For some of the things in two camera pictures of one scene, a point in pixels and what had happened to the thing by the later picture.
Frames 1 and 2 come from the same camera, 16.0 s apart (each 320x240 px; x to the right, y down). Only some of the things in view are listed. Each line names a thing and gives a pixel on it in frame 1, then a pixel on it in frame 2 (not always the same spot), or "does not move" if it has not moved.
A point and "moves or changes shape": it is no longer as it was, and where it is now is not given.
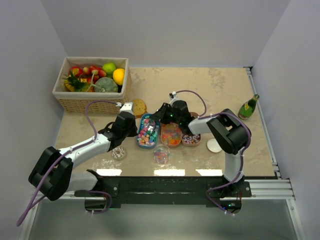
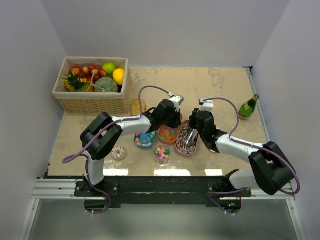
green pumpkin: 105,84 does not move
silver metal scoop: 151,125 moves or changes shape
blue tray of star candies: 148,132 does not move
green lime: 109,67 does not move
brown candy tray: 193,140 moves or changes shape
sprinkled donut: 118,153 does not move
